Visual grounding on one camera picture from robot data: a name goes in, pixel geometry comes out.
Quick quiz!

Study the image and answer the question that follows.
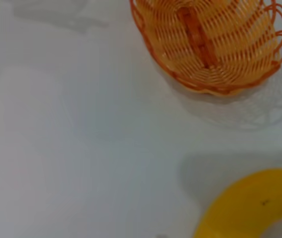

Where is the orange woven plastic basket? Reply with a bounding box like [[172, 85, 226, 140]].
[[130, 0, 282, 96]]

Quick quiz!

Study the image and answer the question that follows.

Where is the yellow banana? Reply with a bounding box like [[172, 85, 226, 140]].
[[192, 168, 282, 238]]

